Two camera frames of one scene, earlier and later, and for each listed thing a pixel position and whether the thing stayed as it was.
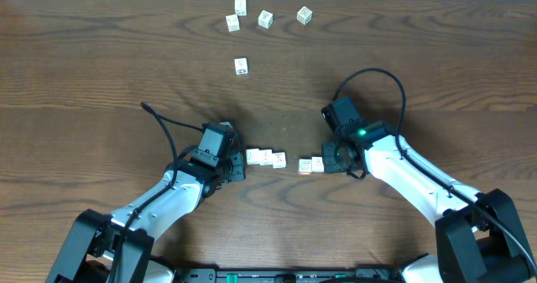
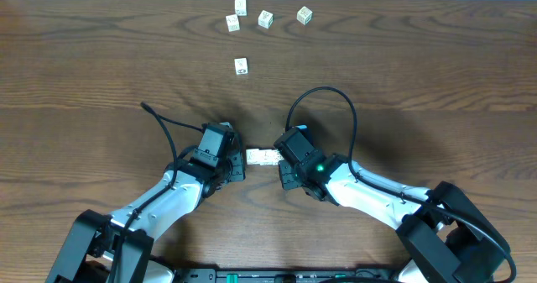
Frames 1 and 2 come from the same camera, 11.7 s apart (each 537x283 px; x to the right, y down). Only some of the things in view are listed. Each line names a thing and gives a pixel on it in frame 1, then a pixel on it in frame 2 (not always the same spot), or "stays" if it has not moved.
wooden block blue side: [265, 157] stays
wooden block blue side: [278, 159] stays
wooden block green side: [255, 156] stays
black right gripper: [330, 162] -> [288, 180]
